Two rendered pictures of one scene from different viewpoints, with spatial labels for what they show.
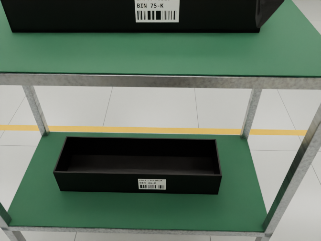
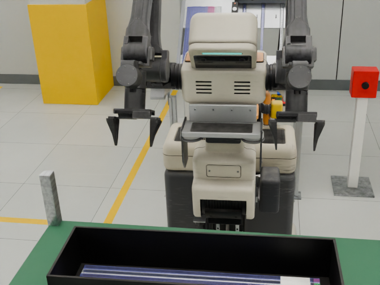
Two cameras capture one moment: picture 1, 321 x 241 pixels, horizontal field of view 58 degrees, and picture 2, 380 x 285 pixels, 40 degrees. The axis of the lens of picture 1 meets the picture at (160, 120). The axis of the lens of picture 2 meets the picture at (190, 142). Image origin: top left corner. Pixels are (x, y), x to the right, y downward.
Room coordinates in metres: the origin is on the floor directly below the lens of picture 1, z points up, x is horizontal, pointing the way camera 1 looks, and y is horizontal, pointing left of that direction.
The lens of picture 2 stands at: (1.57, 0.18, 1.73)
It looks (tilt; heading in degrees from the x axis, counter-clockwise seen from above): 26 degrees down; 188
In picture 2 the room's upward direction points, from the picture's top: 2 degrees counter-clockwise
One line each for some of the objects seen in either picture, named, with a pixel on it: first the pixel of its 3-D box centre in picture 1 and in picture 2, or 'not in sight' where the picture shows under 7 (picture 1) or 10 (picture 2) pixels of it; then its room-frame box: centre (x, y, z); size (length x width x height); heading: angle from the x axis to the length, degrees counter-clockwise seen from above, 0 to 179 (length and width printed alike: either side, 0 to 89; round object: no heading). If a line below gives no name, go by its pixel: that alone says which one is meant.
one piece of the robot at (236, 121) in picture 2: not in sight; (222, 136); (-0.01, 0.06, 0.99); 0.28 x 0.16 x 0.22; 90
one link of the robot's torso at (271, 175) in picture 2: not in sight; (241, 198); (-0.13, 0.12, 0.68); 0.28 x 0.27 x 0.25; 90
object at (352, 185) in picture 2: not in sight; (358, 130); (-1.41, 0.77, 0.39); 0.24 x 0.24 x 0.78; 89
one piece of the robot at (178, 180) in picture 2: not in sight; (229, 184); (-0.39, 0.06, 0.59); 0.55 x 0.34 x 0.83; 90
